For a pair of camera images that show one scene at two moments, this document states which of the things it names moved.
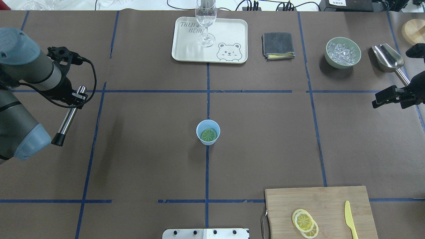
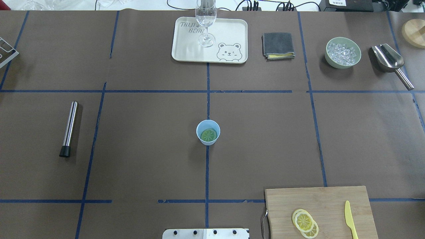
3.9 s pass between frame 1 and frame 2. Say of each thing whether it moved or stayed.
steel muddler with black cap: moved
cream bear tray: stayed
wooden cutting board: stayed
